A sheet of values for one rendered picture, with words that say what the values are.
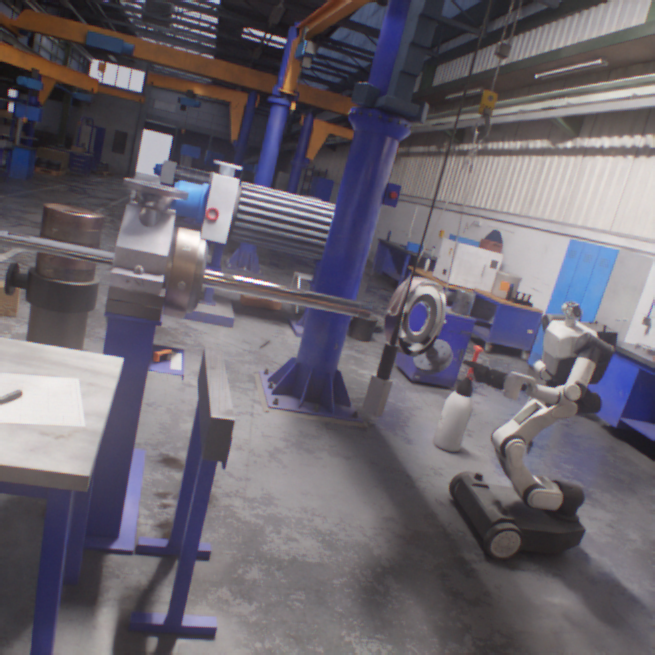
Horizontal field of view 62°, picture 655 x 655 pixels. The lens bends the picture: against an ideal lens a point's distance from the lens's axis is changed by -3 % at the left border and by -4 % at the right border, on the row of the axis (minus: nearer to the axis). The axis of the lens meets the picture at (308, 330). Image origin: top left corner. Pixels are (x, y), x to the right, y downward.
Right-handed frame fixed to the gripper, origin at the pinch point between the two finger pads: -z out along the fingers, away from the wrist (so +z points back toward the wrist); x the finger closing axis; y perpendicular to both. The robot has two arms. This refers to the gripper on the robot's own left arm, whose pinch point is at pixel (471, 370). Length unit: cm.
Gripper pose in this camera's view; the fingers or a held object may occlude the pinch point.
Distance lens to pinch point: 285.0
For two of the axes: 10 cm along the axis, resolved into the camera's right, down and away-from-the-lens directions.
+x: 4.2, 6.4, 6.4
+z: 6.7, 2.6, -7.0
